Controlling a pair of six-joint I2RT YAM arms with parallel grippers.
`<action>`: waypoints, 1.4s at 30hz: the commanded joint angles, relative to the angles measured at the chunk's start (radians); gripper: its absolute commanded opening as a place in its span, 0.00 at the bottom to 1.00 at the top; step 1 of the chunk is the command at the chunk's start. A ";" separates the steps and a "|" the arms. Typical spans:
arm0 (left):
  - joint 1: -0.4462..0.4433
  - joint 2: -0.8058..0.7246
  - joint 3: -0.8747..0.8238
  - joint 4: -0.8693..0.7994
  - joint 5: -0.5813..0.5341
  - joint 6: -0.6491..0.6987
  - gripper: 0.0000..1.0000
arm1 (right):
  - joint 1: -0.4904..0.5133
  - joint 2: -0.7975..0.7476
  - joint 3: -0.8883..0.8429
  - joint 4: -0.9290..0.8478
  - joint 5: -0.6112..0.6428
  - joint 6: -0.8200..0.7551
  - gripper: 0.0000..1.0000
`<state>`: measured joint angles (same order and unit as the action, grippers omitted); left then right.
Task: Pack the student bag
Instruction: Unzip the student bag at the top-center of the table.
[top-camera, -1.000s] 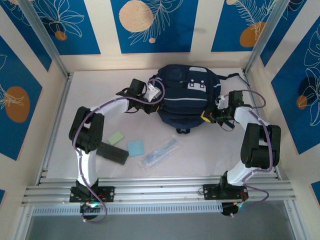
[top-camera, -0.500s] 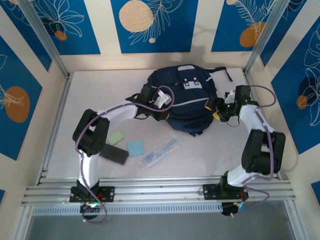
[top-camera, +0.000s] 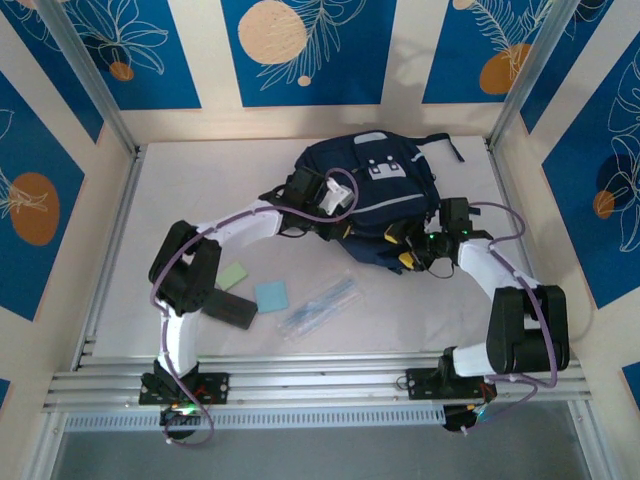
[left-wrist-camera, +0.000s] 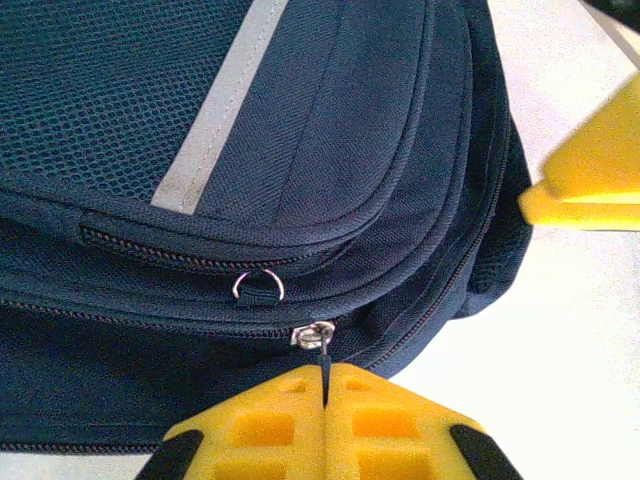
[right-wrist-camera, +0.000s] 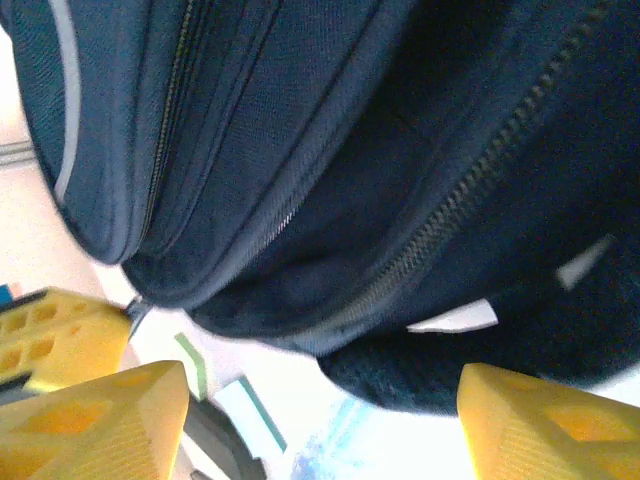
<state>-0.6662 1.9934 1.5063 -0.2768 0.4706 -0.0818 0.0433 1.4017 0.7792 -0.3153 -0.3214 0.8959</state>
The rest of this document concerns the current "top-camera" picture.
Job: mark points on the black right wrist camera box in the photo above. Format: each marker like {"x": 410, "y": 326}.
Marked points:
{"x": 456, "y": 215}

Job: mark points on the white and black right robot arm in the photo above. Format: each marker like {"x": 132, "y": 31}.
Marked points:
{"x": 525, "y": 325}

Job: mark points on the aluminium table side rail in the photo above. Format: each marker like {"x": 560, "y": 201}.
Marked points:
{"x": 107, "y": 260}
{"x": 505, "y": 185}

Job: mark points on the green sticky note pad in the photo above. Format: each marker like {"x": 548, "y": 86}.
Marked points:
{"x": 232, "y": 276}

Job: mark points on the clear packet of pens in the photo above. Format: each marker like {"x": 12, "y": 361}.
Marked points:
{"x": 317, "y": 307}

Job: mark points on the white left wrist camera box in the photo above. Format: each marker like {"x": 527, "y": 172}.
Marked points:
{"x": 335, "y": 197}

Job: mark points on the black base controller board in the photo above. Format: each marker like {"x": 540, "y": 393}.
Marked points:
{"x": 462, "y": 420}
{"x": 177, "y": 422}

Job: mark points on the navy blue backpack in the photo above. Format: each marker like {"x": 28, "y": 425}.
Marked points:
{"x": 385, "y": 187}

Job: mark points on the black pencil case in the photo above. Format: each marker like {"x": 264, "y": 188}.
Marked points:
{"x": 230, "y": 311}

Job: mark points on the blue sticky note pad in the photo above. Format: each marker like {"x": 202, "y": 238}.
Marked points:
{"x": 272, "y": 297}

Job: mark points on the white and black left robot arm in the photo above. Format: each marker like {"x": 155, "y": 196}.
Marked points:
{"x": 185, "y": 270}

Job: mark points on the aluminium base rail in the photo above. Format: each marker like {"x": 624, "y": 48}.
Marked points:
{"x": 320, "y": 380}

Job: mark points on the aluminium frame post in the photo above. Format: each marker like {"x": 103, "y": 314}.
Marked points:
{"x": 534, "y": 75}
{"x": 90, "y": 75}

